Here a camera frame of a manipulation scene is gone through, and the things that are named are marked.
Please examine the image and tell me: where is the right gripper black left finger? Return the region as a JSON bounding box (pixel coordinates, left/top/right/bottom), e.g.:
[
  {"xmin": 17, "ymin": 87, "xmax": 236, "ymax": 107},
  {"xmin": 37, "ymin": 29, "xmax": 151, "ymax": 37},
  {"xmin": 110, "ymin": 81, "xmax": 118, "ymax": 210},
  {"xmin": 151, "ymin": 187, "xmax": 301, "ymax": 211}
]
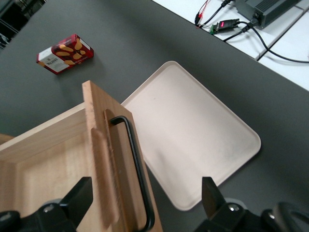
[{"xmin": 20, "ymin": 176, "xmax": 94, "ymax": 232}]

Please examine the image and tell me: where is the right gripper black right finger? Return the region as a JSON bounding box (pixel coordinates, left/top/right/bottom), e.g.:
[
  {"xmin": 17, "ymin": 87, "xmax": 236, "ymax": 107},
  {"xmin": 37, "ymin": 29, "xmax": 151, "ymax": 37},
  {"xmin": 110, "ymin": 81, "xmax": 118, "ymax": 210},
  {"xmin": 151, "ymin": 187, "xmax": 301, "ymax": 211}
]
[{"xmin": 193, "ymin": 176, "xmax": 263, "ymax": 232}]

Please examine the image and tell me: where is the light wooden drawer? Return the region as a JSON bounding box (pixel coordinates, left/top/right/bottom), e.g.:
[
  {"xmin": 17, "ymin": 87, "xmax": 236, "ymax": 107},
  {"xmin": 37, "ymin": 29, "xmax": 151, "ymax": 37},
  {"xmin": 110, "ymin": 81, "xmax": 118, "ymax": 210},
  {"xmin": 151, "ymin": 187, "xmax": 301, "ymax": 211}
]
[{"xmin": 0, "ymin": 80, "xmax": 163, "ymax": 232}]

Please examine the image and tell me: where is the black metal drawer handle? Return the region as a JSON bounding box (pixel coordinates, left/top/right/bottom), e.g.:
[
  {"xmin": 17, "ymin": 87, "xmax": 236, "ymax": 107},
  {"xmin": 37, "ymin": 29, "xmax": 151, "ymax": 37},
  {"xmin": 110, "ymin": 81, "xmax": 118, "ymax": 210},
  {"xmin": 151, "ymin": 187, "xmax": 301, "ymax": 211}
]
[{"xmin": 110, "ymin": 116, "xmax": 155, "ymax": 230}]

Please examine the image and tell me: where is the cream rectangular plastic tray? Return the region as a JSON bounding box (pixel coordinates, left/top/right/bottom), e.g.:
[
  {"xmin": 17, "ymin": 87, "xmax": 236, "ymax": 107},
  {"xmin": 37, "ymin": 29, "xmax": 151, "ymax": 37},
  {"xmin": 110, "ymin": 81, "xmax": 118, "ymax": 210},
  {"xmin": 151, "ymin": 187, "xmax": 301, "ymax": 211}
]
[{"xmin": 120, "ymin": 60, "xmax": 262, "ymax": 212}]

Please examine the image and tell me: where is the red tartan shortbread box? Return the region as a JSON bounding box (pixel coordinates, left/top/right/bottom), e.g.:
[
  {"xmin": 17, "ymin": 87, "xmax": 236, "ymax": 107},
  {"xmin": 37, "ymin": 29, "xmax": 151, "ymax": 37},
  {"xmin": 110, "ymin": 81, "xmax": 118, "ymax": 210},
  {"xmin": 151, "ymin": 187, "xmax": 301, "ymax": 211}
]
[{"xmin": 36, "ymin": 33, "xmax": 95, "ymax": 75}]

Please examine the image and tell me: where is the black adapter with pink label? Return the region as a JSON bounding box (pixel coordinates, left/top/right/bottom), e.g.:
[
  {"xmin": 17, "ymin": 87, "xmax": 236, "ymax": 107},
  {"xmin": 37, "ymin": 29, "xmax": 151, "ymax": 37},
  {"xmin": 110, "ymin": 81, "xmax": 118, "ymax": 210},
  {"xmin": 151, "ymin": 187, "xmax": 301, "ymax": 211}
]
[{"xmin": 218, "ymin": 18, "xmax": 241, "ymax": 30}]

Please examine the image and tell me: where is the dark background shelving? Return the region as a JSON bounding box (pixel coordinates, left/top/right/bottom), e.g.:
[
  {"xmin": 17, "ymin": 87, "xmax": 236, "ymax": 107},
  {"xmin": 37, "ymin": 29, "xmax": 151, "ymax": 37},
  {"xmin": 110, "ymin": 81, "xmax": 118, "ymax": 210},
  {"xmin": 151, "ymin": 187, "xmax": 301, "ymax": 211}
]
[{"xmin": 0, "ymin": 0, "xmax": 47, "ymax": 50}]

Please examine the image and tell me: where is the grey metal power supply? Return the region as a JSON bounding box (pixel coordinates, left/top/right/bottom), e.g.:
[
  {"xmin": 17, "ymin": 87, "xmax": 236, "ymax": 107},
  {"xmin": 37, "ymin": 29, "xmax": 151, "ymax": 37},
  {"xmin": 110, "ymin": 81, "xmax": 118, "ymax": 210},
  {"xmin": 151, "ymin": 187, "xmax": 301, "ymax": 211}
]
[{"xmin": 235, "ymin": 0, "xmax": 303, "ymax": 30}]

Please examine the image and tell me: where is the thick black power cable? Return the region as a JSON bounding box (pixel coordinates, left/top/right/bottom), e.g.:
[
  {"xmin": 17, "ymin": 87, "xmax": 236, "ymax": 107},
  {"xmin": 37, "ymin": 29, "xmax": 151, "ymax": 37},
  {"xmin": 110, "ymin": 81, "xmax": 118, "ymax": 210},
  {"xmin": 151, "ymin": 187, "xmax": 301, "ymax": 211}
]
[{"xmin": 239, "ymin": 19, "xmax": 309, "ymax": 63}]

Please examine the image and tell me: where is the thin black cable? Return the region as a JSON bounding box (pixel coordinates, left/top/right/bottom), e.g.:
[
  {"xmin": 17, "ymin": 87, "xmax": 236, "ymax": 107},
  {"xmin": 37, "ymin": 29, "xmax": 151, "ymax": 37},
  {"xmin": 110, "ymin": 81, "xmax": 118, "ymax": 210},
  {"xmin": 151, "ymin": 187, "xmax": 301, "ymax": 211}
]
[{"xmin": 223, "ymin": 25, "xmax": 251, "ymax": 43}]

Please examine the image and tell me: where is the black cable with plug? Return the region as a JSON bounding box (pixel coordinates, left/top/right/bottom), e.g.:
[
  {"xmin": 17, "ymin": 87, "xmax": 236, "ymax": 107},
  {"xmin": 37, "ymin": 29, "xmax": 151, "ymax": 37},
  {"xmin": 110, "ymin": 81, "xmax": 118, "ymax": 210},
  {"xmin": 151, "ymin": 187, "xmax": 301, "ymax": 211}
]
[{"xmin": 194, "ymin": 0, "xmax": 235, "ymax": 26}]

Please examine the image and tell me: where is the red wire with clip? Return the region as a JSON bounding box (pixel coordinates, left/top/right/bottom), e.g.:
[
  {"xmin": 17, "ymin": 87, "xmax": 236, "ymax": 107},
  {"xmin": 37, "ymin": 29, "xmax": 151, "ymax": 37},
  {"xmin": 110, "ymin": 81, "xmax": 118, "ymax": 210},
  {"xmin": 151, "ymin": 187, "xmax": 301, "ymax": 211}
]
[{"xmin": 195, "ymin": 0, "xmax": 212, "ymax": 20}]

